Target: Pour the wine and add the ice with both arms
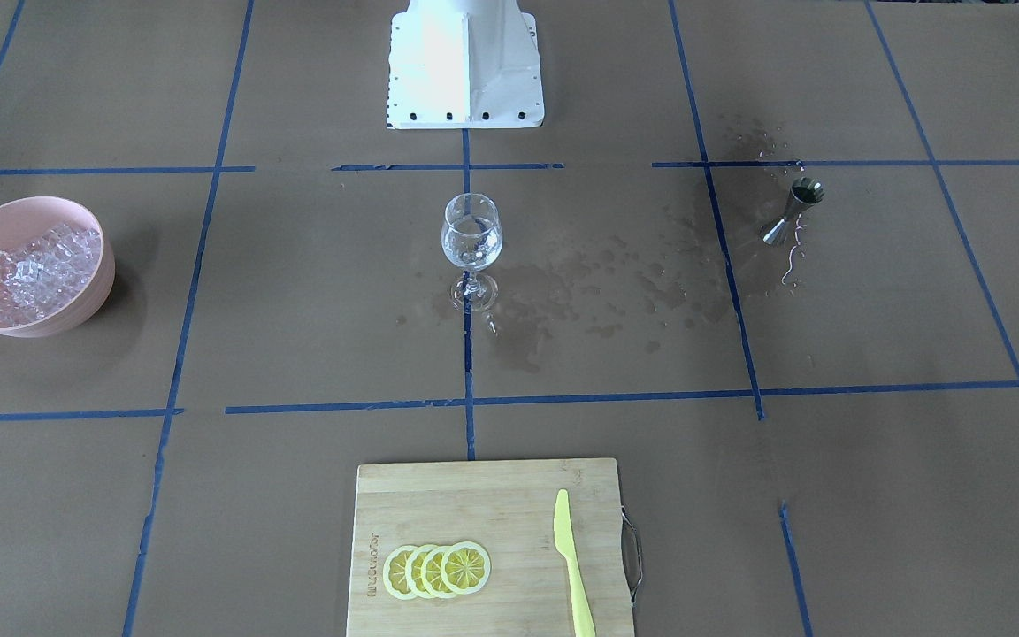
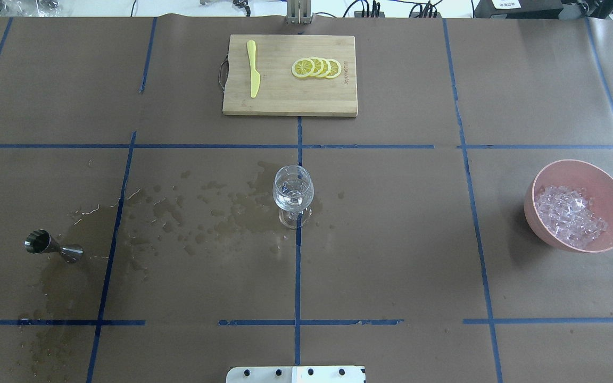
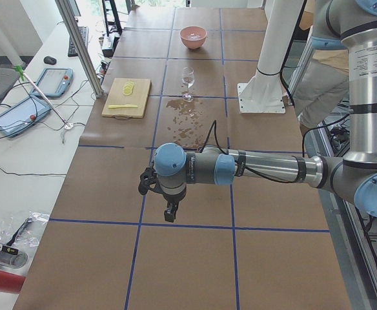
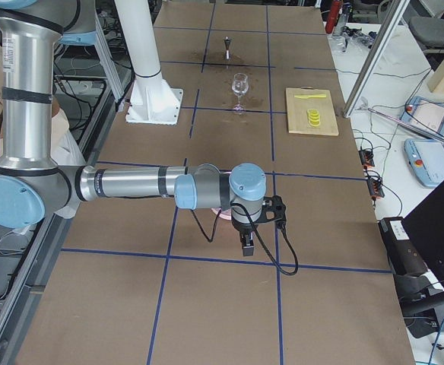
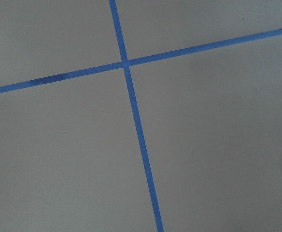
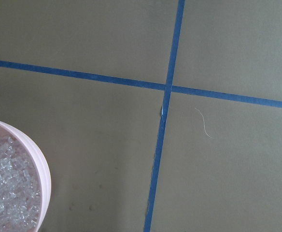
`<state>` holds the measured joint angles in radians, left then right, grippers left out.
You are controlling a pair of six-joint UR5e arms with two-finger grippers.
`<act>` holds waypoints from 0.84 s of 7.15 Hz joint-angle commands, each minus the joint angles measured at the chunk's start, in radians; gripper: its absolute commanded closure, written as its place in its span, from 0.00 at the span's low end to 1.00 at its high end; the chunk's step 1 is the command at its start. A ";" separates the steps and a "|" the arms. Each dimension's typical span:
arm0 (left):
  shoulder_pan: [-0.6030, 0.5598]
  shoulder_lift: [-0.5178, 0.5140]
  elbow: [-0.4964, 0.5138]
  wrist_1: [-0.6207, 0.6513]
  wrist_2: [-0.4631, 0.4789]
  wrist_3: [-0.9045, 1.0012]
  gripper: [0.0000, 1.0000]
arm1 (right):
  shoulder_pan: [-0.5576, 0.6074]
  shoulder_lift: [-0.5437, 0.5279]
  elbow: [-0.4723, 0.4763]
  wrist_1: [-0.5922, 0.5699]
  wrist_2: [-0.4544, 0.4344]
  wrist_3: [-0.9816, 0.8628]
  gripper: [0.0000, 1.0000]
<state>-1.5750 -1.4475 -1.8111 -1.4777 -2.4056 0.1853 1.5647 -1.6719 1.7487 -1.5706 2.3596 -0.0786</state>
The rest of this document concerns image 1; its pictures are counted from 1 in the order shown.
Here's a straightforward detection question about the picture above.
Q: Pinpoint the pile of clear ice cubes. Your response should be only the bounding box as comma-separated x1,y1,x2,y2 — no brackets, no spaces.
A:
0,223,103,327

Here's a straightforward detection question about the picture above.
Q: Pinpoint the lemon slice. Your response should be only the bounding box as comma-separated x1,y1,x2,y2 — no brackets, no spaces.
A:
420,545,458,598
440,541,492,595
404,544,439,598
384,544,418,601

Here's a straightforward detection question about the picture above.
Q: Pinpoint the pink bowl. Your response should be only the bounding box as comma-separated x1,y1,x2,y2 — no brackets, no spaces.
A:
0,196,116,338

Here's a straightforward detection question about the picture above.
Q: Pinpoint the clear wine glass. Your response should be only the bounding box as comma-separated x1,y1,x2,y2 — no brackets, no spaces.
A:
441,192,504,313

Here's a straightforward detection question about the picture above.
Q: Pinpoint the steel cocktail jigger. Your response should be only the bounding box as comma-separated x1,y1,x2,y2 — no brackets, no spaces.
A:
760,177,825,246

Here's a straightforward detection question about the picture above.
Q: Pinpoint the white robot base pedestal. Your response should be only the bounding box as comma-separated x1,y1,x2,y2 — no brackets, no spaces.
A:
386,1,546,130

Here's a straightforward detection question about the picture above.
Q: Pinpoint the bamboo cutting board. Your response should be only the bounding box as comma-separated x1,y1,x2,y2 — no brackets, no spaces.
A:
345,458,635,636

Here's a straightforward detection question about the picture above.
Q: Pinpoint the yellow plastic knife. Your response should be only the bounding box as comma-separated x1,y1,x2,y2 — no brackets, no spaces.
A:
551,488,597,636

